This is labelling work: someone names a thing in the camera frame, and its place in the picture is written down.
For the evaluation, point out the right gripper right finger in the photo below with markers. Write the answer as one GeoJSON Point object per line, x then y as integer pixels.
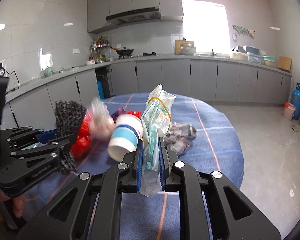
{"type": "Point", "coordinates": [211, 206]}

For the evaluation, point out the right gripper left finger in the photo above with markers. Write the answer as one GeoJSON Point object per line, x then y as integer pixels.
{"type": "Point", "coordinates": [90, 206]}

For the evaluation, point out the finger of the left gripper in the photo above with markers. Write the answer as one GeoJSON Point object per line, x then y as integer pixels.
{"type": "Point", "coordinates": [49, 144]}
{"type": "Point", "coordinates": [23, 137]}

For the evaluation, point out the red plastic bag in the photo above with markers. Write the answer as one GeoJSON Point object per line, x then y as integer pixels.
{"type": "Point", "coordinates": [83, 142]}

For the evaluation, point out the dark grey net bag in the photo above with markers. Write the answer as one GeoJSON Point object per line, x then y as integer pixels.
{"type": "Point", "coordinates": [69, 116]}

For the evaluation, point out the plaid cloth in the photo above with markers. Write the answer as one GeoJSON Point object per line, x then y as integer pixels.
{"type": "Point", "coordinates": [179, 137]}

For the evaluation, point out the pale green plastic bag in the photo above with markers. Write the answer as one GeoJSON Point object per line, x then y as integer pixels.
{"type": "Point", "coordinates": [156, 122]}

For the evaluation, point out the blue plaid tablecloth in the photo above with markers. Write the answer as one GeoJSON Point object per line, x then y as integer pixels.
{"type": "Point", "coordinates": [201, 135]}

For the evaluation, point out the green ceramic teapot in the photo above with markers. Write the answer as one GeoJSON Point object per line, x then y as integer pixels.
{"type": "Point", "coordinates": [48, 72]}

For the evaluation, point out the clear crumpled plastic bag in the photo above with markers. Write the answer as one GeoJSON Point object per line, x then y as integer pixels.
{"type": "Point", "coordinates": [101, 124]}

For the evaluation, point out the blue white paper cup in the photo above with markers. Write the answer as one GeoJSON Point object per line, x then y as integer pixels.
{"type": "Point", "coordinates": [125, 137]}

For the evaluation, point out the blue cylinder under counter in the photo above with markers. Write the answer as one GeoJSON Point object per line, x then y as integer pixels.
{"type": "Point", "coordinates": [100, 90]}

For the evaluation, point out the purple snack wrapper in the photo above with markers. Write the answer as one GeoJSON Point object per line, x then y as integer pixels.
{"type": "Point", "coordinates": [117, 113]}

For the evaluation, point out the white bowl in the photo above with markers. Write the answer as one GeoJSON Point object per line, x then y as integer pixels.
{"type": "Point", "coordinates": [90, 62]}

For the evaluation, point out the metal spice rack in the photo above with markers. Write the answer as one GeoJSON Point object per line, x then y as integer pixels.
{"type": "Point", "coordinates": [99, 48]}

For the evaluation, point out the pink white bucket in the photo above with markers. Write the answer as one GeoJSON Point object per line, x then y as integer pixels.
{"type": "Point", "coordinates": [288, 111]}

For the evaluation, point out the grey lower cabinets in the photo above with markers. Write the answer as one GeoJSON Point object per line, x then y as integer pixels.
{"type": "Point", "coordinates": [209, 80]}

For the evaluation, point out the grey cabinets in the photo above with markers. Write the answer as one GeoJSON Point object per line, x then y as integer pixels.
{"type": "Point", "coordinates": [209, 80]}
{"type": "Point", "coordinates": [98, 10]}

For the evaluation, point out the black wok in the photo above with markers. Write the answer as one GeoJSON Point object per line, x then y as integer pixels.
{"type": "Point", "coordinates": [122, 53]}

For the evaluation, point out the blue gas cylinder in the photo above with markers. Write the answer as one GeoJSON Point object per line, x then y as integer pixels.
{"type": "Point", "coordinates": [295, 100]}

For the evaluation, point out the gas stove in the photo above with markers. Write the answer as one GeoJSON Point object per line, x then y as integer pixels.
{"type": "Point", "coordinates": [149, 54]}

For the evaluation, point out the green basin stack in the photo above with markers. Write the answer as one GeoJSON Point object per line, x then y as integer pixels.
{"type": "Point", "coordinates": [269, 61]}

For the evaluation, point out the blue storage container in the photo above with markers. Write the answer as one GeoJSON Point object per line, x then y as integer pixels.
{"type": "Point", "coordinates": [253, 54]}

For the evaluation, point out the grey pot with lid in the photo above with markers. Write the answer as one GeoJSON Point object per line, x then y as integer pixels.
{"type": "Point", "coordinates": [188, 48]}

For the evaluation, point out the cardboard piece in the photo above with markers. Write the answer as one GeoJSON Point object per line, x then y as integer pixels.
{"type": "Point", "coordinates": [284, 63]}

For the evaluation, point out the hanging rags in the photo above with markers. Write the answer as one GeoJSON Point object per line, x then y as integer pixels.
{"type": "Point", "coordinates": [242, 31]}

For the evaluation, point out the black range hood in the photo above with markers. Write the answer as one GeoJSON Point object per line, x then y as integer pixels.
{"type": "Point", "coordinates": [135, 16]}

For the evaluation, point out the grey upper cabinets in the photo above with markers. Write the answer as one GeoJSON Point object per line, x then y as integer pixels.
{"type": "Point", "coordinates": [98, 10]}

